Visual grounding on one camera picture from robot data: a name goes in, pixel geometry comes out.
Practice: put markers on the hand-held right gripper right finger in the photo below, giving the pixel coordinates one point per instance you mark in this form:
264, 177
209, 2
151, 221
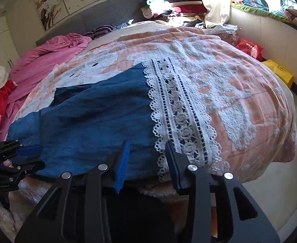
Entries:
173, 167

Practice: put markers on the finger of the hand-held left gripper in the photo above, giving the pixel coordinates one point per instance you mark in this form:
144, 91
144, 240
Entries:
29, 151
24, 168

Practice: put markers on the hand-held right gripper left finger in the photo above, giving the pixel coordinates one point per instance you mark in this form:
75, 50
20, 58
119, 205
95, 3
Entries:
122, 167

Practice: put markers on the blue denim pants lace hem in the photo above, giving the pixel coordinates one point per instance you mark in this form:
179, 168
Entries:
87, 121

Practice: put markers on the red cloth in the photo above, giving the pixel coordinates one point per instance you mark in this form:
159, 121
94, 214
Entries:
1, 98

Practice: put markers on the pink quilt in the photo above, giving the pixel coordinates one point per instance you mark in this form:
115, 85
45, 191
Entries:
44, 55

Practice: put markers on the orange bear print blanket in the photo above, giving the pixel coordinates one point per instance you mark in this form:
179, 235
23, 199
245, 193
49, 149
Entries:
239, 93

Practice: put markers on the dark striped cloth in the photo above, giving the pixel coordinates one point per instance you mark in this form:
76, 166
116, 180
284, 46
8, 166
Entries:
100, 30

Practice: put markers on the red plastic bag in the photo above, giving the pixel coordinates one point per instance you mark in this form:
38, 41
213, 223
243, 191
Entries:
249, 48

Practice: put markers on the white garment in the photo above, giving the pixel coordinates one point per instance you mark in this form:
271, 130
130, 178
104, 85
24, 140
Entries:
219, 29

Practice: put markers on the grey padded headboard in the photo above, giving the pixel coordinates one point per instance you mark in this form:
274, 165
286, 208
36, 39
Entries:
100, 15

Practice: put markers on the pile of folded clothes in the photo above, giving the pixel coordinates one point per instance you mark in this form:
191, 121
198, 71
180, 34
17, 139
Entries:
178, 5

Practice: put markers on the cream curtain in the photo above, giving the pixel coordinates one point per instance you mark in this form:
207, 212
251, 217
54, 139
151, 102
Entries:
216, 2

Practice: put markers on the green window seat mat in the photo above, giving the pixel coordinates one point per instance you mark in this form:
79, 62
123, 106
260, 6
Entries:
259, 12

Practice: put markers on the dark green bag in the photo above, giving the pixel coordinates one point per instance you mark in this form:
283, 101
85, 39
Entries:
254, 1

